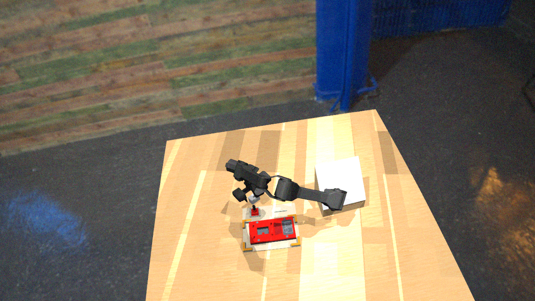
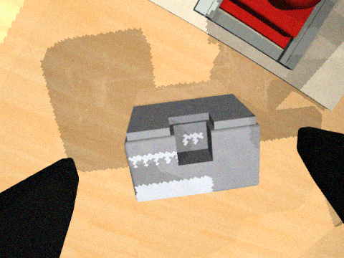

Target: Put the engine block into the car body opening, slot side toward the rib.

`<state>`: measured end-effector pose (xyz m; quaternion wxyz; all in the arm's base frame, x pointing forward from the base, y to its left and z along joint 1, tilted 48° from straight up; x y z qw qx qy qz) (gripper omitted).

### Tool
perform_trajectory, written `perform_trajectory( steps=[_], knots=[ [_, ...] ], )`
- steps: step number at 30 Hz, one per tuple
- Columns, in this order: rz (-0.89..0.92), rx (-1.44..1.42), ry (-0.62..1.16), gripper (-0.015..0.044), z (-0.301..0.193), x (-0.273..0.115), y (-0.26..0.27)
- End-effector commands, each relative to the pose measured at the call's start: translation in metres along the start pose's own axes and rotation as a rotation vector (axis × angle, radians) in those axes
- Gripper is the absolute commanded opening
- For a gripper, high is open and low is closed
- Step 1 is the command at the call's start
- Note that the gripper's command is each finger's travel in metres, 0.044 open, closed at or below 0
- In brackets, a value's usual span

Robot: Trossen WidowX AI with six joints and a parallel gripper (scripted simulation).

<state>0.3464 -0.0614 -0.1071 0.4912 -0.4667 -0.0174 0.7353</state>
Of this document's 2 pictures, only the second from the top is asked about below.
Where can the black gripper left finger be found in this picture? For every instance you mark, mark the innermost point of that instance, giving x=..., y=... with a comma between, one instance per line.
x=35, y=214

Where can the grey block with slot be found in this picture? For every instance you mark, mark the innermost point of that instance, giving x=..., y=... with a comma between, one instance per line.
x=190, y=147

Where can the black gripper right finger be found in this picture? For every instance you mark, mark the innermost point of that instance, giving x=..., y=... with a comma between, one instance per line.
x=322, y=152

